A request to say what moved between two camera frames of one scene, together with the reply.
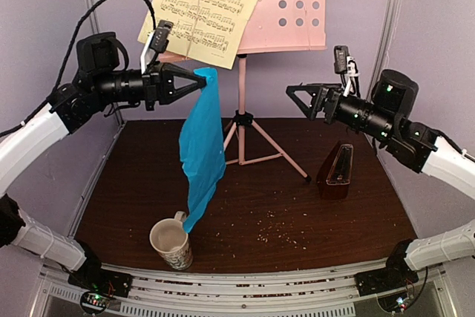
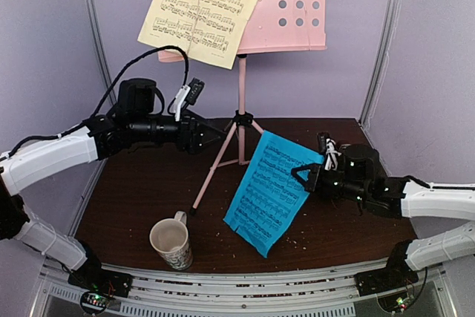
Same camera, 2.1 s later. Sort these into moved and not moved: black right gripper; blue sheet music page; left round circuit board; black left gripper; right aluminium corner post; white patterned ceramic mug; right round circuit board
Moved: black left gripper; blue sheet music page; black right gripper
Not moved: white patterned ceramic mug; right aluminium corner post; left round circuit board; right round circuit board
